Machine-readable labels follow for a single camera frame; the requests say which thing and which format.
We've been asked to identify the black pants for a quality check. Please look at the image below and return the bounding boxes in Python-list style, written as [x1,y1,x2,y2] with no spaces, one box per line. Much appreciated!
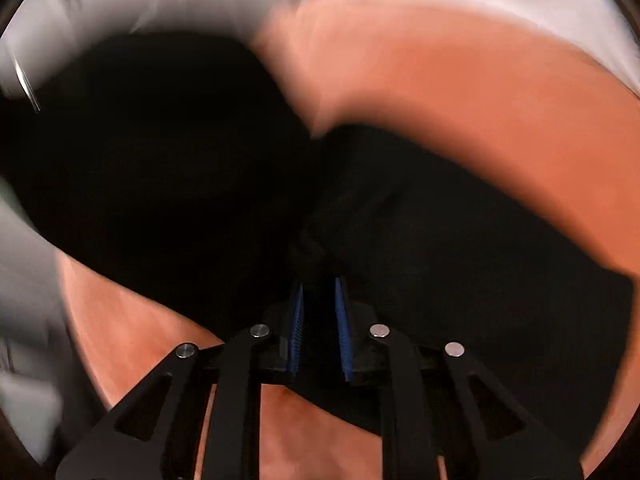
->
[0,32,637,438]

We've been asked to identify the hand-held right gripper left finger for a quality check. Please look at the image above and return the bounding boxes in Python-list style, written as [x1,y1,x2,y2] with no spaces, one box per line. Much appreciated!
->
[55,282,306,480]

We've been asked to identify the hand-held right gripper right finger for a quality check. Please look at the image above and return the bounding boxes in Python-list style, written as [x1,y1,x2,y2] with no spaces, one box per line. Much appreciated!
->
[334,276,586,480]

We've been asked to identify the orange blanket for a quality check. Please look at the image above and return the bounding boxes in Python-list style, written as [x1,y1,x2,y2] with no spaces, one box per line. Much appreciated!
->
[57,0,640,480]

